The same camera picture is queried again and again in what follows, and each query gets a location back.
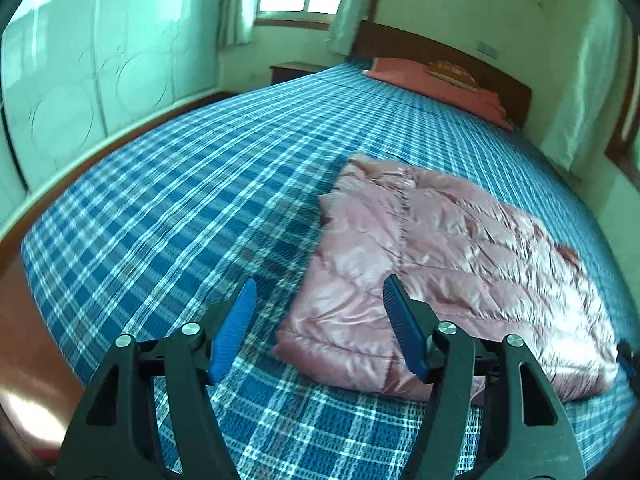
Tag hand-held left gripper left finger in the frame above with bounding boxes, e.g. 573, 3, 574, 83
55, 277, 258, 480

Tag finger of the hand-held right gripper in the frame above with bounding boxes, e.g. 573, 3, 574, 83
617, 340, 640, 386

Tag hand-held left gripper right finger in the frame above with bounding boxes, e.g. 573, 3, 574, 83
382, 274, 586, 480

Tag pink puffer jacket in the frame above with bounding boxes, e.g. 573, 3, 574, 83
274, 154, 618, 403

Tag bed with blue plaid sheet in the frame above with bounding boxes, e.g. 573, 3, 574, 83
20, 57, 636, 480

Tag orange pillow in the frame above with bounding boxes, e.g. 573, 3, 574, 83
362, 57, 516, 131

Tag small brown patterned pillow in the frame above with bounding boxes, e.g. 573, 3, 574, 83
425, 60, 478, 90

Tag wooden nightstand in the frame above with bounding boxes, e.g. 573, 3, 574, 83
269, 61, 331, 86

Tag pale green curtain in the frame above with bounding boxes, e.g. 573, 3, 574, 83
217, 0, 263, 48
542, 0, 631, 171
327, 0, 388, 56

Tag dark wooden headboard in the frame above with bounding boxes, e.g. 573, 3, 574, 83
351, 20, 533, 123

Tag glass sliding door wardrobe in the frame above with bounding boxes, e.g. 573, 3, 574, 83
0, 0, 226, 201

